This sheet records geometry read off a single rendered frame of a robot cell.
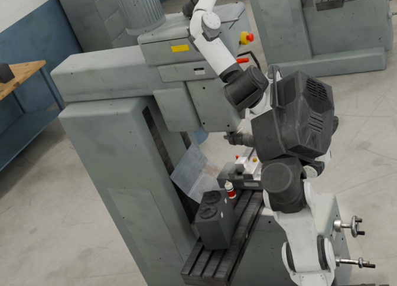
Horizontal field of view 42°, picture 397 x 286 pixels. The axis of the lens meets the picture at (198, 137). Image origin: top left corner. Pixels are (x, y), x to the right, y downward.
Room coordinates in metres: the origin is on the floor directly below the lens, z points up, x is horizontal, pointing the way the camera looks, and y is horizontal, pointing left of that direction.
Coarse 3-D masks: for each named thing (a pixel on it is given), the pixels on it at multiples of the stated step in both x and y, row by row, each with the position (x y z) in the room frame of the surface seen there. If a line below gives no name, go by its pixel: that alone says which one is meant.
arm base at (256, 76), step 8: (248, 72) 1.77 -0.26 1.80; (256, 72) 1.78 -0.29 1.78; (256, 80) 1.74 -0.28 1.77; (264, 80) 1.77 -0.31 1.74; (224, 88) 1.82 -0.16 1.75; (264, 88) 1.74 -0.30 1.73; (248, 96) 1.76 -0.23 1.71; (256, 96) 1.73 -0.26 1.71; (232, 104) 1.78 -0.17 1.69; (240, 104) 1.76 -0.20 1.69; (248, 104) 1.75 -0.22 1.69
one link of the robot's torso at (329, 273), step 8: (328, 248) 1.53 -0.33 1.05; (328, 256) 1.51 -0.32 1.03; (328, 264) 1.50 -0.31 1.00; (296, 272) 1.58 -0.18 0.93; (304, 272) 1.57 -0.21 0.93; (312, 272) 1.55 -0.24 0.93; (320, 272) 1.54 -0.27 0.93; (328, 272) 1.52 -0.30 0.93; (296, 280) 1.57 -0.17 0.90; (304, 280) 1.55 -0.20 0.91; (312, 280) 1.54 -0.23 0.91; (320, 280) 1.52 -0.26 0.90; (328, 280) 1.52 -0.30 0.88
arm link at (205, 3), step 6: (204, 0) 2.04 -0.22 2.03; (210, 0) 2.05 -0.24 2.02; (198, 6) 2.01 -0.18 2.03; (204, 6) 2.00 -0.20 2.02; (210, 6) 2.02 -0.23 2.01; (198, 12) 1.98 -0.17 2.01; (204, 12) 1.97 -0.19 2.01; (192, 18) 1.98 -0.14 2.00; (198, 18) 1.94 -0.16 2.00; (192, 24) 1.97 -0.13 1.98; (198, 24) 1.94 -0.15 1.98; (192, 30) 1.97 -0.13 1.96; (198, 30) 1.94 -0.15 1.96
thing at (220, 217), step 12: (204, 192) 2.12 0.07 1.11; (216, 192) 2.07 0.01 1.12; (204, 204) 2.03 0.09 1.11; (216, 204) 1.99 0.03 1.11; (228, 204) 2.04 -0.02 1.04; (204, 216) 1.92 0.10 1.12; (216, 216) 1.91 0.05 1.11; (228, 216) 1.99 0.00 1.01; (204, 228) 1.91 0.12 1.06; (216, 228) 1.89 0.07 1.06; (228, 228) 1.95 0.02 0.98; (204, 240) 1.92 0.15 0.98; (216, 240) 1.90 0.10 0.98; (228, 240) 1.90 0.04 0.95
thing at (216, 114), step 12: (192, 84) 2.28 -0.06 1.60; (204, 84) 2.25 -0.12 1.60; (216, 84) 2.21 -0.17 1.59; (192, 96) 2.30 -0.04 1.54; (204, 96) 2.26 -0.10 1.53; (216, 96) 2.22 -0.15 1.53; (204, 108) 2.27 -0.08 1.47; (216, 108) 2.24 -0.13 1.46; (228, 108) 2.21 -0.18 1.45; (204, 120) 2.28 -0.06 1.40; (216, 120) 2.25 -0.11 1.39; (228, 120) 2.21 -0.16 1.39; (240, 120) 2.27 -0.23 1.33
